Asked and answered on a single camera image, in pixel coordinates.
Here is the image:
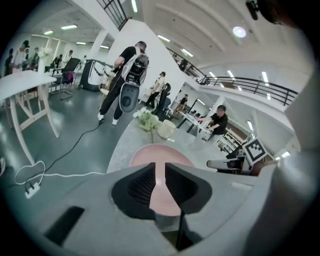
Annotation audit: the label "black cable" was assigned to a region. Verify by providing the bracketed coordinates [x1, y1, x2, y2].
[44, 119, 104, 174]

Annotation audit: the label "person's white shirt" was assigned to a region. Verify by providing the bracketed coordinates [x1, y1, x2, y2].
[259, 72, 320, 252]

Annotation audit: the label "white wooden table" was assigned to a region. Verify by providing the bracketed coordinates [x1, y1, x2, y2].
[0, 69, 61, 166]

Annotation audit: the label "white power strip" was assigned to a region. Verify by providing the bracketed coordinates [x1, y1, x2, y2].
[24, 181, 41, 200]

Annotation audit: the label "white cable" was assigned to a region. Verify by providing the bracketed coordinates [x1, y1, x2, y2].
[14, 159, 109, 186]

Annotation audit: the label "round ceiling light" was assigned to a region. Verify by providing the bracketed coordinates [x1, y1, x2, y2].
[232, 25, 247, 39]

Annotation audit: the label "black and white machine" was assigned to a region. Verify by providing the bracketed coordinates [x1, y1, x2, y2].
[79, 58, 107, 92]

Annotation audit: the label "white desk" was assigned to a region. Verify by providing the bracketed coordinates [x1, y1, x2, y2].
[178, 110, 214, 138]

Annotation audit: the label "black head-worn camera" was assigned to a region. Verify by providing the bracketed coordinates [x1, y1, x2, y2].
[245, 0, 259, 21]

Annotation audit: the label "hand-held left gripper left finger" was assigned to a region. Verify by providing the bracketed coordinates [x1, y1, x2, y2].
[111, 162, 157, 221]

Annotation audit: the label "white shelf rack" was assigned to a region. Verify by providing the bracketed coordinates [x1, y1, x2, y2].
[219, 128, 252, 154]

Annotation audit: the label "light wooden chair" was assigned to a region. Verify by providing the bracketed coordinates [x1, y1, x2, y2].
[98, 74, 114, 106]

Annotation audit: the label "grey and black backpack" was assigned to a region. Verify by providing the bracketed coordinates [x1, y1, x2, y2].
[118, 53, 150, 114]

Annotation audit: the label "black balcony railing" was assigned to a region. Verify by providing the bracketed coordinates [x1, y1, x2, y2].
[199, 75, 299, 107]

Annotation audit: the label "white flowers in glass vase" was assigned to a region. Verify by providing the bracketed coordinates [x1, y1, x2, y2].
[132, 106, 163, 145]

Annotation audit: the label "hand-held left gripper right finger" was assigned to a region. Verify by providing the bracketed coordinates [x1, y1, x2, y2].
[164, 161, 214, 216]

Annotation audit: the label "pink plate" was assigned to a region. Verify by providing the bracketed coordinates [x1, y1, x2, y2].
[129, 143, 196, 217]

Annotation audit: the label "black metal-frame chair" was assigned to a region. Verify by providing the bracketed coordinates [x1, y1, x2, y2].
[56, 58, 77, 101]

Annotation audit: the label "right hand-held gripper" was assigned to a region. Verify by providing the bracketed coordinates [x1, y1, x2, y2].
[206, 138, 268, 176]

